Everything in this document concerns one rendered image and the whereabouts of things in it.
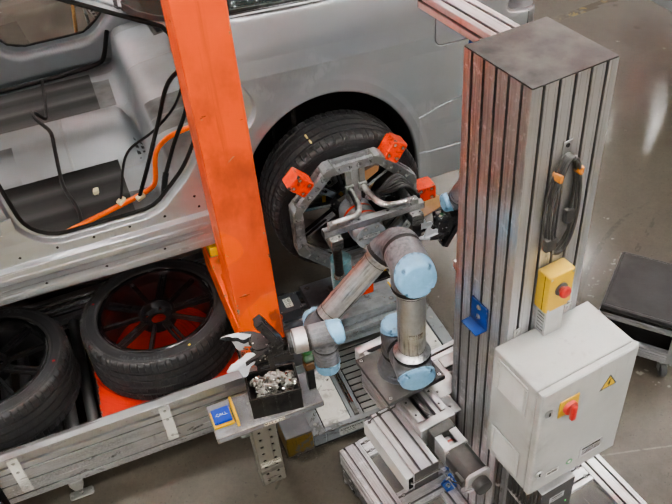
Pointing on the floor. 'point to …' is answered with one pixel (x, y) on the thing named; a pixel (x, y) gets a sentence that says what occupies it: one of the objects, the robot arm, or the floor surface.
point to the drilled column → (268, 454)
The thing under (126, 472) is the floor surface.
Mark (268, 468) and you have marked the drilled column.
